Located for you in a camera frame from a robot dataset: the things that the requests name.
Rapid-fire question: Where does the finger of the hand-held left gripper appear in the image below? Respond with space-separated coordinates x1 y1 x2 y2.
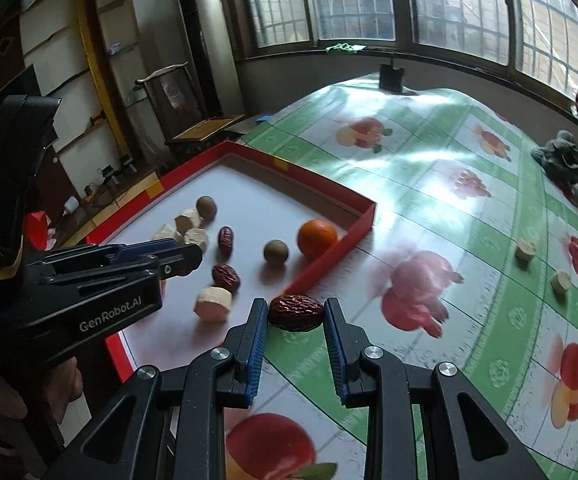
100 238 180 261
118 245 204 281

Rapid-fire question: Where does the fruit printed green tablecloth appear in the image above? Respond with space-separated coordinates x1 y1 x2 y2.
224 77 578 480

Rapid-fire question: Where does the standing air conditioner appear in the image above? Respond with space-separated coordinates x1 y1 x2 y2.
170 0 242 122

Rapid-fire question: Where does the orange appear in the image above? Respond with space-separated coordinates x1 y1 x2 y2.
297 218 340 261

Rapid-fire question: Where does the grid window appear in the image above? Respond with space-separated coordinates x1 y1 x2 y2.
236 0 578 103

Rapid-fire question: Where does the wooden chair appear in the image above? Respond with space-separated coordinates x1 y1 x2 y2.
135 62 246 162

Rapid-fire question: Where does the black box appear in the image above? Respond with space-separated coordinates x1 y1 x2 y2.
379 62 405 92

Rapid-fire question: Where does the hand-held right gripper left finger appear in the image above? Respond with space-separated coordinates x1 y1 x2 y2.
66 297 270 480

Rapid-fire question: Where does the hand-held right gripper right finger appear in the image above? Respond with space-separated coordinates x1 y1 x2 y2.
322 297 544 480

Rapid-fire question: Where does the brown longan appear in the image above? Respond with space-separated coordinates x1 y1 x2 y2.
263 239 290 266
196 195 218 221

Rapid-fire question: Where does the red tray with white inside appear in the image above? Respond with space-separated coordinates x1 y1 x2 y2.
86 141 377 386

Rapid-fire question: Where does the red bag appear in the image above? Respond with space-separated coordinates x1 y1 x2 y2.
22 209 55 251

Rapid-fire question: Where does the dark cloth pile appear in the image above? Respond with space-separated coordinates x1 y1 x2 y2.
531 129 578 206

